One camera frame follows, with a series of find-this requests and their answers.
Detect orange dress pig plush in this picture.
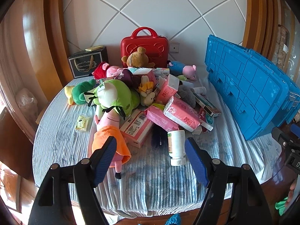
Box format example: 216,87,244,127
87,108,131,180

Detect small yellow packet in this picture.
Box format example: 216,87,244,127
75,115,90,132

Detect red dress pig plush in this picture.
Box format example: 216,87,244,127
92,62,121,80

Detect black gift bag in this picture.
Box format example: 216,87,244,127
68,47,109,78

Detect dark green turtle plush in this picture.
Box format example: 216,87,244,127
64,79,96,106

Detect blue plastic storage crate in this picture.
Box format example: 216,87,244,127
204,34,299,140

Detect pink tissue pack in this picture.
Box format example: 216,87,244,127
155,74,179,105
163,96,200,132

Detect small white yellow plush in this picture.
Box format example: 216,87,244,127
138,75,156,107

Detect white medicine bottle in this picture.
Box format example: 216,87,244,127
168,130,187,167

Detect grey fur plush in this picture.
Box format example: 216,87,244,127
177,84,196,108

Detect pink white tissue box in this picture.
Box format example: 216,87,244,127
120,109,154,149

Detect light green frog plush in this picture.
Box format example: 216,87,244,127
84,79,140,119

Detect brown teddy bear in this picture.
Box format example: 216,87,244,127
121,46,155,68

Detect pink green wipes pack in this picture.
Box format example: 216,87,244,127
144,103,179,132

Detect red toy suitcase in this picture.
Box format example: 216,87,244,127
121,27,169,68

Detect maroon knit sock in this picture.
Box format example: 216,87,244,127
115,69,141,89

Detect blue shirt pig plush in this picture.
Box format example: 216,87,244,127
168,61,197,81

